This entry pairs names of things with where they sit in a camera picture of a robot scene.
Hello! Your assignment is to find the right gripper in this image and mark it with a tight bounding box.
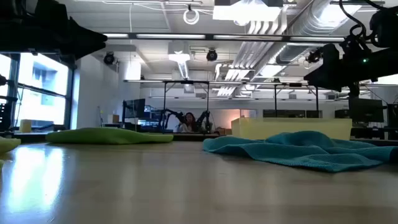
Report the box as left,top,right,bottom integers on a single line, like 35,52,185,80
303,43,398,89

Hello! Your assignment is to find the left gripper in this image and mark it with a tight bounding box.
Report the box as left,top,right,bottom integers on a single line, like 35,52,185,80
18,0,108,60

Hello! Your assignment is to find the teal microfiber towel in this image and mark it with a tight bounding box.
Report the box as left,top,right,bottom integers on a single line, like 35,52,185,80
202,130,398,174

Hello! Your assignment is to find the green microfiber towel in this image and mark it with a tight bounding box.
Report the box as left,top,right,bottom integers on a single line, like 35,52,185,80
45,126,174,145

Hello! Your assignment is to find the lime yellow microfiber towel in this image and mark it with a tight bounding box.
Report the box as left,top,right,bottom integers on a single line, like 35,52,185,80
0,136,22,155

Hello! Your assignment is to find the background computer monitor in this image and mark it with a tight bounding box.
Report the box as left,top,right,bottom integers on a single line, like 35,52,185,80
348,97,385,124
123,98,146,119
387,103,398,128

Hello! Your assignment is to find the yellow bin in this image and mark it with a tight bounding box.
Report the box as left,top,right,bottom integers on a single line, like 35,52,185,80
19,119,32,134

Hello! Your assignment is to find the person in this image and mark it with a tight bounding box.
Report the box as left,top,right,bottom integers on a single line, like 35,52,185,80
178,112,197,133

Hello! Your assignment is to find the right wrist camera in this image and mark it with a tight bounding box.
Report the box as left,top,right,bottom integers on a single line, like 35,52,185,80
340,34,373,65

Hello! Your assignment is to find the silver ventilation duct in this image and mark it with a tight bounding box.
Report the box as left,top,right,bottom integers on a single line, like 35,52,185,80
276,0,352,63

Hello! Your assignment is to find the background black rig frame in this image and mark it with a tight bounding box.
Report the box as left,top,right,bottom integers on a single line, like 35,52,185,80
273,81,320,119
124,79,212,133

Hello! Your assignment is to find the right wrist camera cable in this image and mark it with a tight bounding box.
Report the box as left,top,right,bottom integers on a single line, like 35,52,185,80
338,0,369,38

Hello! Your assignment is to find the black table frame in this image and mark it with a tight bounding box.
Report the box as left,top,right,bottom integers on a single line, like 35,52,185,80
12,131,233,141

